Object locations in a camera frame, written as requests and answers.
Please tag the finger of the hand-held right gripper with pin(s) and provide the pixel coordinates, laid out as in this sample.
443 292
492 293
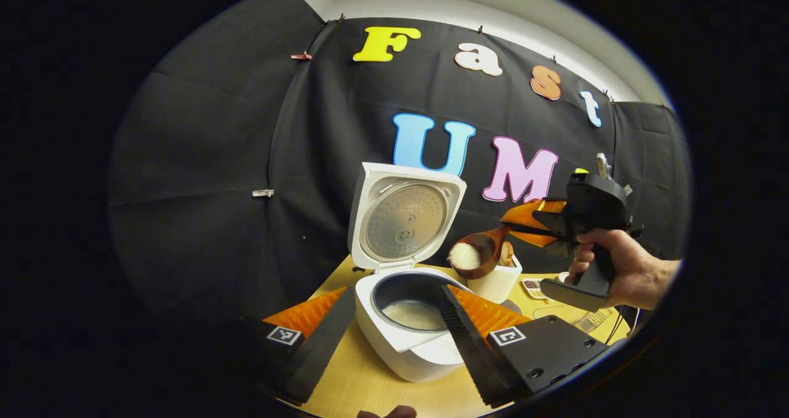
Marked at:
536 237
530 210

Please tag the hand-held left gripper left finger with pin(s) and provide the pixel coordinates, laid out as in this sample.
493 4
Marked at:
317 356

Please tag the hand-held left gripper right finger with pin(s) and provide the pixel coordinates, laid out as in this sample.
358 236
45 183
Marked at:
471 356

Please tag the brown wooden spoon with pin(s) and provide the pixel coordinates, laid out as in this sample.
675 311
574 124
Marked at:
487 251

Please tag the white rice cooker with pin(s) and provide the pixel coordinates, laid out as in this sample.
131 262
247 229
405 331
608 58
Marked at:
407 221

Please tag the bread slice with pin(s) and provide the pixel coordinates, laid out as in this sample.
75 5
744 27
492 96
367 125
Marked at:
506 254

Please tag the white round plate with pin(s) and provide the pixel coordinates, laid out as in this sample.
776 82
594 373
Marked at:
563 277

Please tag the white divided dish of beans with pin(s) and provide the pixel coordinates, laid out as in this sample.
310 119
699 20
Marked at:
533 287

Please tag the white toaster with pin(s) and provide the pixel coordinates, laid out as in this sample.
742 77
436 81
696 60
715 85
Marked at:
499 285

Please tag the silver clip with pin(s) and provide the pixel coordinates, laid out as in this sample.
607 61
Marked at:
263 192

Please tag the black backdrop cloth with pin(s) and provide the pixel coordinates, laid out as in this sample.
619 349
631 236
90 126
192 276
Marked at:
203 190

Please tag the red clip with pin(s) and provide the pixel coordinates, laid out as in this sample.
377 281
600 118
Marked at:
301 55

